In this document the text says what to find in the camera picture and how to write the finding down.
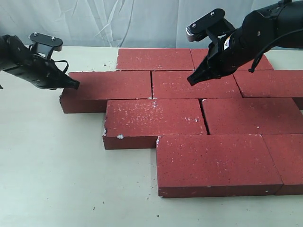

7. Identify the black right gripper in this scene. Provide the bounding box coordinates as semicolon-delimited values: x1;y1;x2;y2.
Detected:
187;29;263;86

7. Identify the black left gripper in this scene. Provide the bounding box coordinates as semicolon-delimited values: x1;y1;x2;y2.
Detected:
0;35;80;90

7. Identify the lone red brick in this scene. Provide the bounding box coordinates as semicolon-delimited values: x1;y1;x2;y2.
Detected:
59;71;152;114

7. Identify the speckled chipped red brick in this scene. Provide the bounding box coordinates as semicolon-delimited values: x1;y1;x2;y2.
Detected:
103;99;207;150

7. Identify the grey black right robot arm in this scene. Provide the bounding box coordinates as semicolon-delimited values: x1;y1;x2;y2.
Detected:
186;0;303;86

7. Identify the right edge red brick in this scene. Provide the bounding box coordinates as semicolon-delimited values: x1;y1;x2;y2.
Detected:
233;70;303;110

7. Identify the white fabric backdrop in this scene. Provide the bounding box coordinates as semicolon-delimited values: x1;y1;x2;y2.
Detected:
0;0;273;49

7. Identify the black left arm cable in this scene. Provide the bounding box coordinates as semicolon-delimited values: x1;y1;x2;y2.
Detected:
35;53;70;74

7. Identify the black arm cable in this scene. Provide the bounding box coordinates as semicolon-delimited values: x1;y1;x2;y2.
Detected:
248;28;303;73
35;53;70;74

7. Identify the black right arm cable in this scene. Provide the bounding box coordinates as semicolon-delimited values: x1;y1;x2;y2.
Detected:
248;28;303;73

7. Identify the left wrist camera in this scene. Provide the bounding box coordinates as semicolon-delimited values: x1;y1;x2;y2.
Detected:
29;32;63;60

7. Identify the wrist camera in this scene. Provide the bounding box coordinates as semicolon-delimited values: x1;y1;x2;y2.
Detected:
29;32;63;60
186;8;235;44

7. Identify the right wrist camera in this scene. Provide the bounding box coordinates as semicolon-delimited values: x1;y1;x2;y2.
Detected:
186;8;235;44

